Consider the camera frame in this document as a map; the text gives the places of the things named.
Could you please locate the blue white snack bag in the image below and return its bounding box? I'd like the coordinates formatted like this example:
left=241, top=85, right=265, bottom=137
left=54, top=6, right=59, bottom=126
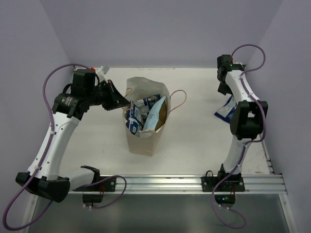
left=214, top=96, right=237, bottom=123
left=125, top=94, right=161, bottom=137

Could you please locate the brown paper bag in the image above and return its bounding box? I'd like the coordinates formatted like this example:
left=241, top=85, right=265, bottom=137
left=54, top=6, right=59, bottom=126
left=121, top=77, right=188, bottom=157

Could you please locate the light blue snack bag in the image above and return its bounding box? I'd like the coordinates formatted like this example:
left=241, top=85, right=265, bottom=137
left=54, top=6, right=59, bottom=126
left=139, top=96, right=167, bottom=138

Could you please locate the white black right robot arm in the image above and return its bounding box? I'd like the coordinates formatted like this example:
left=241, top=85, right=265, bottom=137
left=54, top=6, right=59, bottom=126
left=214, top=54, right=268, bottom=190

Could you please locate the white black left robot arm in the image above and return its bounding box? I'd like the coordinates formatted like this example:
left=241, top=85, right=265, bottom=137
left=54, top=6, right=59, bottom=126
left=16, top=68, right=130, bottom=202

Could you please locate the black left controller box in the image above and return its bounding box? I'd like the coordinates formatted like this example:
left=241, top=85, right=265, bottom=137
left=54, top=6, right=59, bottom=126
left=82, top=194, right=104, bottom=206

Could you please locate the black controller box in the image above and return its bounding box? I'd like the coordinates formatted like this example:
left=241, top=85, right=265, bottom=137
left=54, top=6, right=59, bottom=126
left=82, top=194, right=104, bottom=206
left=215, top=194, right=236, bottom=208

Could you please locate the black right controller box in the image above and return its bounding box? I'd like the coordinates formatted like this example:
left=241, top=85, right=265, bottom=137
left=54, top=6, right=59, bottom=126
left=215, top=194, right=236, bottom=208

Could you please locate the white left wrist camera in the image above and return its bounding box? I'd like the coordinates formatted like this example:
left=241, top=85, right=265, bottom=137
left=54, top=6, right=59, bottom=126
left=91, top=65, right=109, bottom=82

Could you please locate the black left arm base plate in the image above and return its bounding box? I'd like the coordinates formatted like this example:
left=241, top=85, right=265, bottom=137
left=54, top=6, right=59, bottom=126
left=74, top=176, right=117, bottom=192

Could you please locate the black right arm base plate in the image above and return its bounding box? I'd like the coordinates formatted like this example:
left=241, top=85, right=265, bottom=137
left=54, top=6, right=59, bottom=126
left=201, top=170, right=245, bottom=192

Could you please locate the aluminium front rail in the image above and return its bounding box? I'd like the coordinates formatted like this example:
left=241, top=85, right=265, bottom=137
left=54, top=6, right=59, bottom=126
left=68, top=173, right=289, bottom=195

